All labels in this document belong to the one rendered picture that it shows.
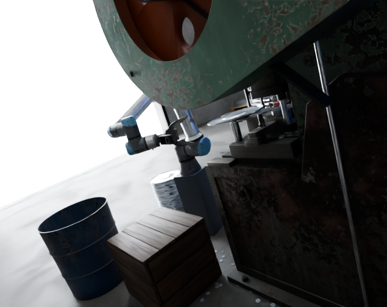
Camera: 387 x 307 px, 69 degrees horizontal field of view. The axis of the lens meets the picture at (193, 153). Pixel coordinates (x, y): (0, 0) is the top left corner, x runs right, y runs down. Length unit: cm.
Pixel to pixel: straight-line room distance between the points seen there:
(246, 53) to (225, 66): 8
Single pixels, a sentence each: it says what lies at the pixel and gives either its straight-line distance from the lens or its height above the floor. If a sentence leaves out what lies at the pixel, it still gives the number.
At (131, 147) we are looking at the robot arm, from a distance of 144.
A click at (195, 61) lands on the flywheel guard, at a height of 105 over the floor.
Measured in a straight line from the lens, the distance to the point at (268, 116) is 123.
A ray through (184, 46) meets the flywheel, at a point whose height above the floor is 112.
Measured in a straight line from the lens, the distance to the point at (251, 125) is 133.
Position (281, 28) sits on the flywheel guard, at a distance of 67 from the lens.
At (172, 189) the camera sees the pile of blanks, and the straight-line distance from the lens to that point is 248.
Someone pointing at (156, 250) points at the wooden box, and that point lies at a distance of 135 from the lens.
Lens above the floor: 100
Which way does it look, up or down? 13 degrees down
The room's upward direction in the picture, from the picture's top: 18 degrees counter-clockwise
